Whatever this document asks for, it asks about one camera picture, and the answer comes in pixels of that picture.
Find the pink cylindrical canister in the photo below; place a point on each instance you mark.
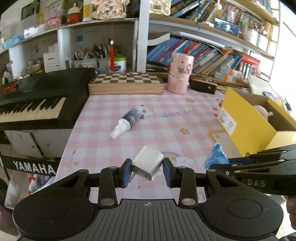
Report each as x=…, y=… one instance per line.
x=181, y=66

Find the white charger plug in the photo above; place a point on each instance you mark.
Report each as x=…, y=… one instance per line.
x=146, y=164

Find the pink plush pig toy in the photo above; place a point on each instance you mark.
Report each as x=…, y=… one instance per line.
x=266, y=114

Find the pink checkered tablecloth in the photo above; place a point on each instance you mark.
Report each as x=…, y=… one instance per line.
x=182, y=127

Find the wooden chessboard box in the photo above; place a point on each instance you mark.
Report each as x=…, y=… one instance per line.
x=131, y=83

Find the floral cat figurine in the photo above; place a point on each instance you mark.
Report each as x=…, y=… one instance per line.
x=109, y=9

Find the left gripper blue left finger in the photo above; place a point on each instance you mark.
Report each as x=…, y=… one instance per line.
x=111, y=178

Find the row of colourful books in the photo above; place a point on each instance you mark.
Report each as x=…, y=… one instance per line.
x=208, y=59

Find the smartphone on table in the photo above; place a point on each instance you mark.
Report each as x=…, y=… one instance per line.
x=269, y=95

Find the red white doll jar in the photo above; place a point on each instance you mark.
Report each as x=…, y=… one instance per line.
x=74, y=15

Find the yellow cardboard box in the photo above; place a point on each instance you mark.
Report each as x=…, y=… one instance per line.
x=248, y=129

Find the black Yamaha keyboard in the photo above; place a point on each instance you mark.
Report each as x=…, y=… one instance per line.
x=38, y=114

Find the small white staples box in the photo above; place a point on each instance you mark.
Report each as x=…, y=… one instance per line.
x=146, y=112

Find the blue white spray bottle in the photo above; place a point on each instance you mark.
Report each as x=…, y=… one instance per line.
x=126, y=122

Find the white green lidded jar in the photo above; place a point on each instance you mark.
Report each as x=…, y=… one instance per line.
x=120, y=64

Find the phone on upper shelf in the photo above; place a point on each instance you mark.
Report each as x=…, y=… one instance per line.
x=226, y=26

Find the red dictionary book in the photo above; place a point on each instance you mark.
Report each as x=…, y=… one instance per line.
x=250, y=60

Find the white bookshelf unit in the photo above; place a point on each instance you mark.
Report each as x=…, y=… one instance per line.
x=35, y=37

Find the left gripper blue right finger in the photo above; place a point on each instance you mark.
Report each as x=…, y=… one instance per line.
x=184, y=179

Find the black case by canister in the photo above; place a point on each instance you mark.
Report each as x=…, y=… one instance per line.
x=202, y=84

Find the blue wrapper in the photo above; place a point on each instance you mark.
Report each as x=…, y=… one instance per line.
x=217, y=156

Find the quilted white handbag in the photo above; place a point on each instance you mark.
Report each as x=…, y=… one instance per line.
x=160, y=7

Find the red glue bottle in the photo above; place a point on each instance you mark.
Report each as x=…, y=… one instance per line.
x=111, y=55

